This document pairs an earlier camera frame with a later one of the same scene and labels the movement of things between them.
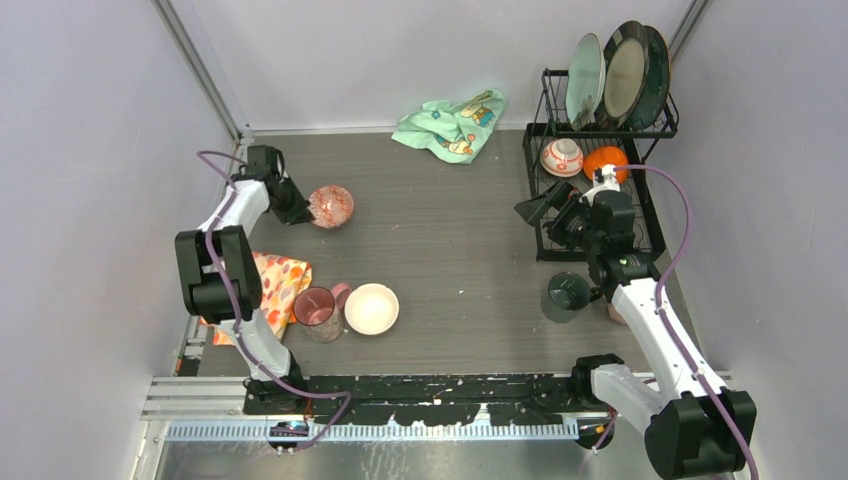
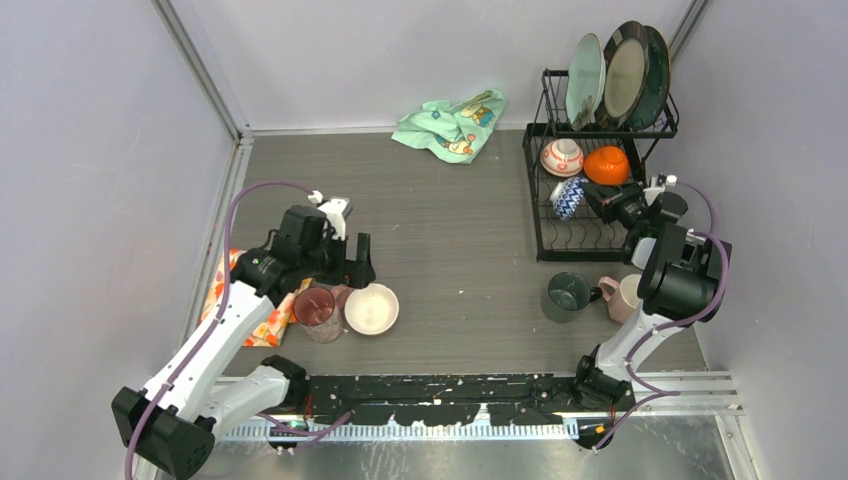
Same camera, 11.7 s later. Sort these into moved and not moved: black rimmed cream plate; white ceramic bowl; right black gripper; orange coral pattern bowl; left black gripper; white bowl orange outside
Moved: left black gripper; right black gripper
Not moved: white ceramic bowl; white bowl orange outside; black rimmed cream plate; orange coral pattern bowl
